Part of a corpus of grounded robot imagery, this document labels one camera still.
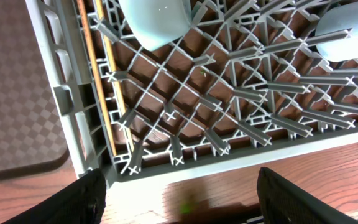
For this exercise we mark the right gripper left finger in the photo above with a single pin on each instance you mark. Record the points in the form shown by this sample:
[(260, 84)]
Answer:
[(82, 202)]

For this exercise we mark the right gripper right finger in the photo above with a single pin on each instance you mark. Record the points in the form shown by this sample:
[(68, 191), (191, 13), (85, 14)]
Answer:
[(281, 201)]

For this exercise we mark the light blue rice bowl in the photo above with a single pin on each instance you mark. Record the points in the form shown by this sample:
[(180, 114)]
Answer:
[(156, 23)]

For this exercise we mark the wooden chopstick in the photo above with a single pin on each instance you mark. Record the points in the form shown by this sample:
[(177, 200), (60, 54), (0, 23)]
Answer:
[(115, 77), (96, 74)]

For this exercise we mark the light blue cup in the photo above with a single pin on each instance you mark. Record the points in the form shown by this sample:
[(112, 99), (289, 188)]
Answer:
[(341, 18)]

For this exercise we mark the grey dishwasher rack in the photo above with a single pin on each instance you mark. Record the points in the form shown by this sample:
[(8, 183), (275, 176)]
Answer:
[(245, 85)]

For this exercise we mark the brown serving tray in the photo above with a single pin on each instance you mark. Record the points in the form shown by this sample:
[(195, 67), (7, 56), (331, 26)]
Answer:
[(31, 136)]

